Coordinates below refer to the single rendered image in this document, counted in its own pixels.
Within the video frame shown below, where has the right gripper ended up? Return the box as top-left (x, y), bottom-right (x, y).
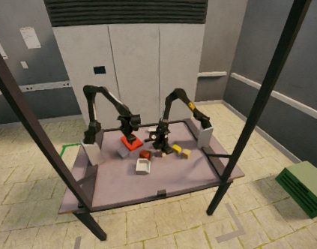
top-left (160, 138), bottom-right (173, 155)

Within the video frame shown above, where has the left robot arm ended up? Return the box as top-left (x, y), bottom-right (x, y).
top-left (82, 85), bottom-right (141, 145)

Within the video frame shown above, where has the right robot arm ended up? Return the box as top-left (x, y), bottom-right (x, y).
top-left (149, 88), bottom-right (212, 150)

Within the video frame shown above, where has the yellow cube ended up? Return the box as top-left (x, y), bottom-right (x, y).
top-left (172, 145), bottom-right (181, 153)

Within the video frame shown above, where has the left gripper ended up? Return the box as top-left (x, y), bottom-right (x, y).
top-left (120, 125), bottom-right (136, 145)

